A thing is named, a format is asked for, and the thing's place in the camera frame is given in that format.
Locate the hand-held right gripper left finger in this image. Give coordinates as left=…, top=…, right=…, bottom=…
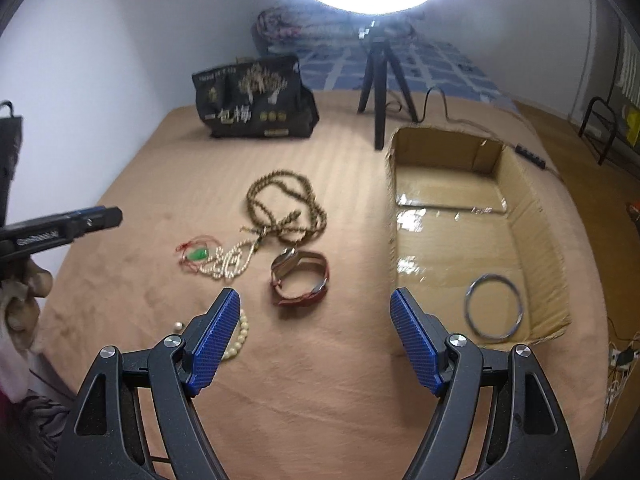
left=52, top=287, right=242, bottom=480

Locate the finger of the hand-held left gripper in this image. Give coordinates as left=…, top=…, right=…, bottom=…
left=0, top=206, right=124, bottom=262

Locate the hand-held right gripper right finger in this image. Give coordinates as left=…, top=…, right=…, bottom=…
left=390, top=287, right=583, bottom=480

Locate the cream bead bracelet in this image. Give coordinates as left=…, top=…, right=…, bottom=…
left=220, top=307, right=251, bottom=362

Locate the pearl necklace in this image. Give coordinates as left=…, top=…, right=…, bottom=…
left=202, top=237, right=259, bottom=281

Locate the jade pendant red string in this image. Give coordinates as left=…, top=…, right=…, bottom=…
left=175, top=237, right=224, bottom=274

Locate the red strap watch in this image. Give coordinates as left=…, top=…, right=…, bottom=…
left=270, top=247, right=331, bottom=307

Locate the cardboard box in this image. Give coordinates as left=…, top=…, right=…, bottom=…
left=384, top=126, right=572, bottom=357

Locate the wooden bead necklace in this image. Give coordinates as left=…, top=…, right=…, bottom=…
left=245, top=171, right=329, bottom=252

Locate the person's left hand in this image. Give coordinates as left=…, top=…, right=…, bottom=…
left=0, top=260, right=54, bottom=352

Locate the silver bangle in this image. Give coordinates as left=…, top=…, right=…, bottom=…
left=464, top=272, right=526, bottom=344

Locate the zebra patterned cloth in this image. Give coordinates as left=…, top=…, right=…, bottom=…
left=0, top=394, right=69, bottom=480

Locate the black printed bag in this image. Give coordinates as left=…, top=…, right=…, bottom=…
left=191, top=54, right=321, bottom=140

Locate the white power strip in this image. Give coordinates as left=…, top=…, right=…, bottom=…
left=607, top=346, right=640, bottom=375

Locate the black tripod stand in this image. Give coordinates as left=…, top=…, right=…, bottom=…
left=356, top=20, right=420, bottom=151

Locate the blue patterned blanket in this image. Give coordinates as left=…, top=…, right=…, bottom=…
left=265, top=35, right=516, bottom=111

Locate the folded floral quilt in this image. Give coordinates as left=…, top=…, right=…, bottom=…
left=252, top=4, right=421, bottom=56

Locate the black metal clothes rack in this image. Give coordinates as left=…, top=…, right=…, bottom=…
left=577, top=25, right=640, bottom=168

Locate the striped towel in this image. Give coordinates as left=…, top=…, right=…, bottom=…
left=617, top=25, right=640, bottom=102

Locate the black inline cable controller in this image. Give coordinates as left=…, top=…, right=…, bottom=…
left=515, top=144, right=551, bottom=169

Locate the black power cable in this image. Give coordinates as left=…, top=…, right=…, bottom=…
left=395, top=87, right=567, bottom=182

